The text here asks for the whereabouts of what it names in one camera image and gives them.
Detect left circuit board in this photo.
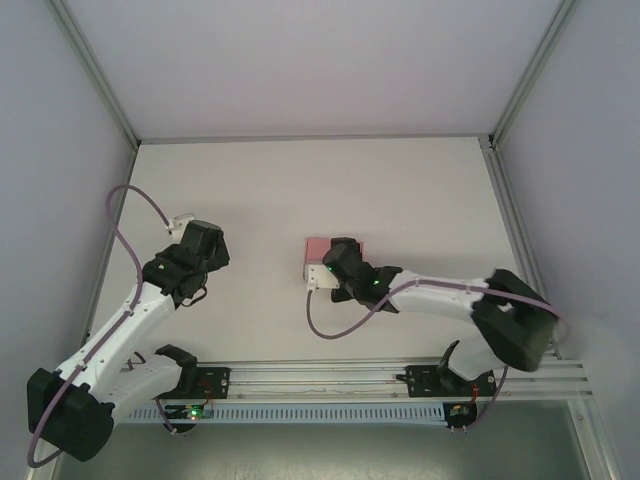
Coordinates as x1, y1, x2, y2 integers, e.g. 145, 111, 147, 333
164, 404, 217, 422

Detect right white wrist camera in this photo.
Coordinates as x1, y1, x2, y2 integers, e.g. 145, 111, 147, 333
302, 263, 342, 294

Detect pink paper box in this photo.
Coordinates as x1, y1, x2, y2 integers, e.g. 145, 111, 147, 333
304, 237, 365, 266

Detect aluminium side rail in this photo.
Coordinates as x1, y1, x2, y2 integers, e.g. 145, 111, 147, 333
74, 144, 140, 365
478, 137, 565, 362

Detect left aluminium frame post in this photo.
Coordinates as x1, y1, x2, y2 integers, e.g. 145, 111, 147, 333
49, 0, 143, 150

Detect right aluminium frame post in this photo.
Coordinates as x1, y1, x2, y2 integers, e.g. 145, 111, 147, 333
485, 0, 577, 150

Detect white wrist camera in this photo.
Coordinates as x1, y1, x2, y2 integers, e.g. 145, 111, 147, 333
302, 263, 342, 294
165, 212, 195, 237

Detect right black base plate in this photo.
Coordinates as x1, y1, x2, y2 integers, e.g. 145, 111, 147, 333
394, 364, 499, 400

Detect white slotted cable duct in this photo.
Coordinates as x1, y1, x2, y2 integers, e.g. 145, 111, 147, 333
112, 403, 447, 427

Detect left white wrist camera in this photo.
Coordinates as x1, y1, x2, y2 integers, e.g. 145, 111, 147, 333
165, 212, 195, 237

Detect aluminium frame post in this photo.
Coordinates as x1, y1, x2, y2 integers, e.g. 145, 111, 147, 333
49, 0, 143, 150
485, 0, 577, 150

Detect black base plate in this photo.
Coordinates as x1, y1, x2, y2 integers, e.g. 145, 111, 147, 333
152, 366, 232, 401
394, 364, 499, 400

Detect left aluminium side rail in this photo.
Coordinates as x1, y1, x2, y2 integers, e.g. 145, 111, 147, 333
74, 144, 140, 365

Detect aluminium mounting rail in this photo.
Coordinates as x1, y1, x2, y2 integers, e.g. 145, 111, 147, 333
48, 355, 596, 404

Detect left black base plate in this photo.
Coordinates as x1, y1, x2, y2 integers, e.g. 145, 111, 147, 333
152, 366, 232, 401

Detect right aluminium side rail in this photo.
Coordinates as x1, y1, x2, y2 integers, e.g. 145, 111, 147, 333
478, 137, 565, 362

